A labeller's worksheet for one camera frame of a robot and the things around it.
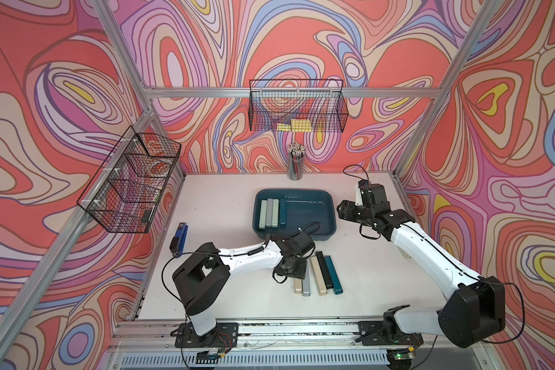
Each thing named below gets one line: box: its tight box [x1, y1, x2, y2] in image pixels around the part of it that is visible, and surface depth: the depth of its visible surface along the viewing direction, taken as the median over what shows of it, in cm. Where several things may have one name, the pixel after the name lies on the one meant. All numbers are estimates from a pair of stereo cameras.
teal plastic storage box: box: [252, 188, 337, 242], surface depth 106 cm
